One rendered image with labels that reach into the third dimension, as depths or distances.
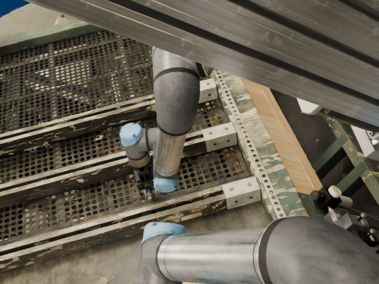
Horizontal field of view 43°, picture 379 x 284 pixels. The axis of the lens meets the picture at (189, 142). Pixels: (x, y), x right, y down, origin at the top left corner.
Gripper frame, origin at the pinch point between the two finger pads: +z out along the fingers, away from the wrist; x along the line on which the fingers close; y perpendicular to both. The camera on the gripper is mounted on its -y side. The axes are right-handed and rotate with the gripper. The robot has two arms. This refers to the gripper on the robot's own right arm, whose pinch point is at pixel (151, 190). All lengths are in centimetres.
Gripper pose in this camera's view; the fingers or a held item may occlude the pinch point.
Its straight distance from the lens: 183.9
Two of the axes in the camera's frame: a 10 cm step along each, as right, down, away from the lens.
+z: 1.5, 6.6, 7.3
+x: 9.7, -2.5, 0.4
